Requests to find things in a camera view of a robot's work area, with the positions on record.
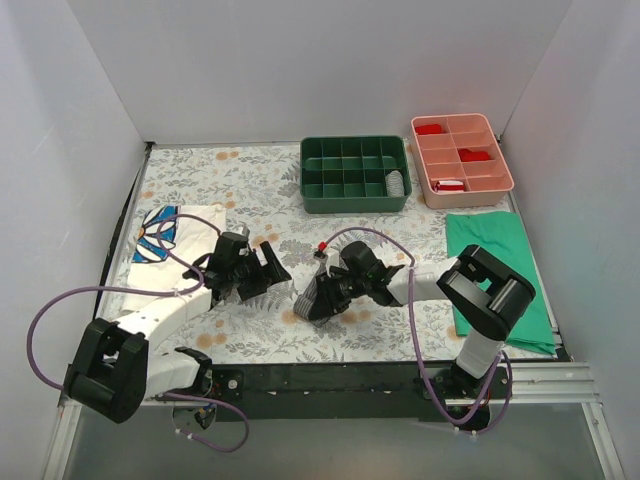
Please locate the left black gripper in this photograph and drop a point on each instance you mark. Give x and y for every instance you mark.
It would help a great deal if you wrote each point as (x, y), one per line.
(254, 279)

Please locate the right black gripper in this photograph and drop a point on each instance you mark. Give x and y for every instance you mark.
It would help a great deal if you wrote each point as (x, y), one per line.
(333, 292)

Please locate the grey striped underwear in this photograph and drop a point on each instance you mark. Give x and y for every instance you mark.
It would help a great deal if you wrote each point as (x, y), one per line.
(312, 305)
(394, 184)

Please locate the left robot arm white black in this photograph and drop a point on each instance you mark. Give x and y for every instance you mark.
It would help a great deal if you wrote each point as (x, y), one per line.
(116, 367)

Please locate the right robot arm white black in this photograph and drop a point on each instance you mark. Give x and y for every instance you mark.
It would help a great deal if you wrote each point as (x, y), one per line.
(490, 295)

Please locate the rolled grey striped underwear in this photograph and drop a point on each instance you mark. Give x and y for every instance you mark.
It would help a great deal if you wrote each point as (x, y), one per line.
(394, 184)

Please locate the white cloth with blue flower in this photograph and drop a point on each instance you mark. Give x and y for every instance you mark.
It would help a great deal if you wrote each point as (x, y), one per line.
(168, 233)

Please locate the floral patterned table mat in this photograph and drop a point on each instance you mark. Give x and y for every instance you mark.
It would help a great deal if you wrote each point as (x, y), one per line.
(259, 188)

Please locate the dark green divided organizer tray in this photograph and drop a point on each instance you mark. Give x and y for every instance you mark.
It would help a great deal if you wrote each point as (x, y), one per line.
(347, 174)

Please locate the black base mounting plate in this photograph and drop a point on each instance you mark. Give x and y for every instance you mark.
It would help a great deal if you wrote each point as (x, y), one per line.
(303, 391)

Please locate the red white rolled cloth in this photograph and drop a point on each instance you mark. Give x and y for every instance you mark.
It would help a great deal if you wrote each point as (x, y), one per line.
(449, 185)

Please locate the pink divided organizer tray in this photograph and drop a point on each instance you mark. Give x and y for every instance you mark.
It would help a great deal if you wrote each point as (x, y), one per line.
(458, 161)

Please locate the green folded cloth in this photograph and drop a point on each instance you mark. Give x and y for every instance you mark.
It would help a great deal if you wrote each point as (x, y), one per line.
(502, 234)

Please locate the red rolled cloth middle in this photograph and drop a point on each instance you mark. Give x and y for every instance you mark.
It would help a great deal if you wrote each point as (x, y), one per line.
(468, 155)

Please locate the red rolled cloth top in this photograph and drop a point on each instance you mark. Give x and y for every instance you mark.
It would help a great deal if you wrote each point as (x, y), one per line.
(429, 129)

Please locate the aluminium frame rail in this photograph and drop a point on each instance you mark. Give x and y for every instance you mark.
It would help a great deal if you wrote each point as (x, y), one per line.
(549, 425)

